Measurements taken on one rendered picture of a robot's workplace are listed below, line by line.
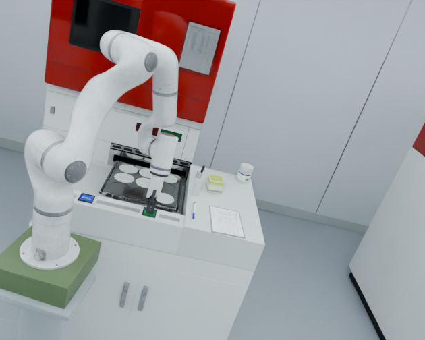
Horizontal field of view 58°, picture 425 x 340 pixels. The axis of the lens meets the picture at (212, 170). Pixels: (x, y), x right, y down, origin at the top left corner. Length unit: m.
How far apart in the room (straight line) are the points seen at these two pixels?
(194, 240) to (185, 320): 0.45
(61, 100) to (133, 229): 0.86
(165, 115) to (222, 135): 2.26
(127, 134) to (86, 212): 0.64
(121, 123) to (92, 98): 0.91
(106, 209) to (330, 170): 2.77
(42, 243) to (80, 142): 0.38
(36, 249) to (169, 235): 0.52
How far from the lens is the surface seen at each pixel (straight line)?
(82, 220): 1.66
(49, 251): 1.39
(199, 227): 1.61
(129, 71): 1.18
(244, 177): 2.08
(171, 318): 1.92
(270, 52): 3.51
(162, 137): 1.50
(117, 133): 2.13
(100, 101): 1.21
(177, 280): 1.76
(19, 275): 1.38
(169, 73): 1.35
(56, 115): 2.19
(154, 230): 1.61
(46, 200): 1.28
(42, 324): 1.59
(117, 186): 1.89
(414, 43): 3.88
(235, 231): 1.66
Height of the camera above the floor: 1.83
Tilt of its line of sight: 24 degrees down
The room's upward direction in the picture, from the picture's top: 17 degrees clockwise
